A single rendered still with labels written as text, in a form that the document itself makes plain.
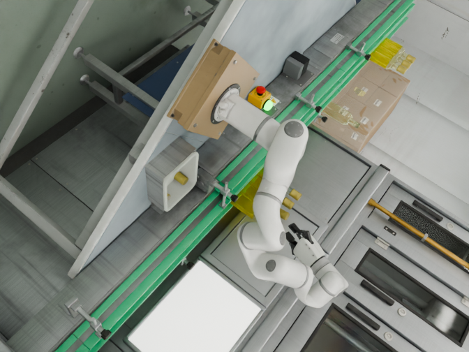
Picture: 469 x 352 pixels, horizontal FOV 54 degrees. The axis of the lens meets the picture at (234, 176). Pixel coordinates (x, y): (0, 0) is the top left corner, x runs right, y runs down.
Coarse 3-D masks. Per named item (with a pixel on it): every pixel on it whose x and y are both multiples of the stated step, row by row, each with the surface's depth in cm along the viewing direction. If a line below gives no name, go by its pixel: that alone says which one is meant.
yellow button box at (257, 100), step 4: (252, 92) 191; (256, 92) 192; (268, 92) 192; (248, 96) 192; (252, 96) 190; (256, 96) 190; (260, 96) 191; (264, 96) 191; (268, 96) 191; (248, 100) 193; (252, 100) 192; (256, 100) 190; (260, 100) 190; (264, 100) 190; (252, 104) 194; (256, 104) 192; (260, 104) 190; (260, 108) 192
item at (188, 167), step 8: (192, 152) 160; (184, 160) 155; (192, 160) 164; (176, 168) 153; (184, 168) 171; (192, 168) 168; (168, 176) 151; (192, 176) 172; (168, 184) 173; (176, 184) 174; (192, 184) 175; (168, 192) 172; (176, 192) 172; (184, 192) 173; (168, 200) 170; (176, 200) 171; (168, 208) 168
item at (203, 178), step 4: (200, 168) 176; (200, 172) 175; (204, 172) 175; (200, 176) 175; (204, 176) 174; (208, 176) 175; (212, 176) 175; (200, 180) 177; (204, 180) 175; (208, 180) 174; (196, 184) 181; (200, 184) 178; (204, 184) 177; (208, 184) 175; (200, 188) 181; (204, 188) 179; (208, 188) 177; (208, 192) 180
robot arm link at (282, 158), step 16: (288, 128) 137; (304, 128) 137; (272, 144) 136; (288, 144) 135; (304, 144) 136; (272, 160) 133; (288, 160) 133; (272, 176) 134; (288, 176) 134; (272, 192) 137
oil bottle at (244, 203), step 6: (240, 192) 187; (240, 198) 186; (246, 198) 186; (252, 198) 186; (234, 204) 188; (240, 204) 185; (246, 204) 185; (252, 204) 185; (240, 210) 189; (246, 210) 185; (252, 210) 183; (252, 216) 185
